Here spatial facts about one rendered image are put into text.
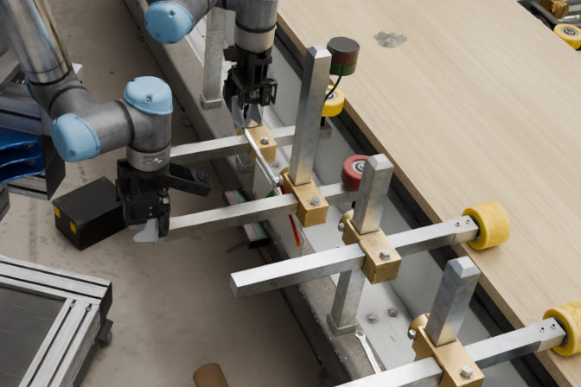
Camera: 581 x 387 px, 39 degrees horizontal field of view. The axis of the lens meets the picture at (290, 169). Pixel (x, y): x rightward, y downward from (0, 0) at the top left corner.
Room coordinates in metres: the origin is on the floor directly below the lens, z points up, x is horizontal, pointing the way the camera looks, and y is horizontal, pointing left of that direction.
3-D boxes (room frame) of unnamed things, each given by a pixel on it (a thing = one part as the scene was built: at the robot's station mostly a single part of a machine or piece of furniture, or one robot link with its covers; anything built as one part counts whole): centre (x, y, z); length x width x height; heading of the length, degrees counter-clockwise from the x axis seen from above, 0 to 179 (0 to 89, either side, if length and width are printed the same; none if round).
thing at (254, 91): (1.32, 0.10, 1.07); 0.09 x 0.08 x 0.12; 29
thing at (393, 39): (1.81, -0.20, 0.91); 0.09 x 0.07 x 0.02; 104
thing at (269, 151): (1.47, 0.09, 0.81); 0.13 x 0.06 x 0.05; 29
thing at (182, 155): (1.43, 0.12, 0.80); 0.43 x 0.03 x 0.04; 119
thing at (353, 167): (1.29, -0.14, 0.85); 0.08 x 0.08 x 0.11
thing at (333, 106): (1.53, -0.06, 0.85); 0.08 x 0.08 x 0.11
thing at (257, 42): (1.33, 0.10, 1.15); 0.08 x 0.08 x 0.05
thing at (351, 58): (1.29, -0.06, 1.17); 0.06 x 0.06 x 0.02
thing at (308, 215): (1.25, -0.03, 0.85); 0.13 x 0.06 x 0.05; 29
